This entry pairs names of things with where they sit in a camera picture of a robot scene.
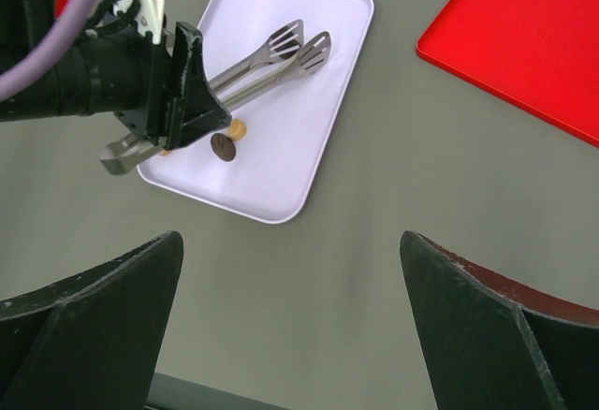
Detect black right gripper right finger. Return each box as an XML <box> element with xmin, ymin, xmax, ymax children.
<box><xmin>400</xmin><ymin>231</ymin><xmax>598</xmax><ymax>409</ymax></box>

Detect dark oval leaf chocolate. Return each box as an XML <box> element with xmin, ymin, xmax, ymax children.
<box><xmin>210</xmin><ymin>133</ymin><xmax>237</xmax><ymax>162</ymax></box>

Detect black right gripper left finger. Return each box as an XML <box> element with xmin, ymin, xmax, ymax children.
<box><xmin>1</xmin><ymin>231</ymin><xmax>183</xmax><ymax>409</ymax></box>

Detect lavender plastic tray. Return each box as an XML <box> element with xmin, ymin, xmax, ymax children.
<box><xmin>138</xmin><ymin>0</ymin><xmax>374</xmax><ymax>224</ymax></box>

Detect metal serving tongs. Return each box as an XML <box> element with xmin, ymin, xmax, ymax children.
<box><xmin>99</xmin><ymin>19</ymin><xmax>332</xmax><ymax>176</ymax></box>

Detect red box lid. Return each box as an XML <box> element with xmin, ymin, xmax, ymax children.
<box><xmin>416</xmin><ymin>0</ymin><xmax>598</xmax><ymax>145</ymax></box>

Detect dark fluted round chocolate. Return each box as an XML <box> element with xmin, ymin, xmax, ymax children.
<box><xmin>274</xmin><ymin>40</ymin><xmax>302</xmax><ymax>61</ymax></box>

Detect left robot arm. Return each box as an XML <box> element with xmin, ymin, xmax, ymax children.
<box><xmin>1</xmin><ymin>0</ymin><xmax>231</xmax><ymax>150</ymax></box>

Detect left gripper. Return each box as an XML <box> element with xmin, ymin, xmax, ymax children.
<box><xmin>51</xmin><ymin>22</ymin><xmax>232</xmax><ymax>151</ymax></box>

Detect small caramel oval chocolate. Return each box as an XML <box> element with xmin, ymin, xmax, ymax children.
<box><xmin>227</xmin><ymin>118</ymin><xmax>247</xmax><ymax>141</ymax></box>

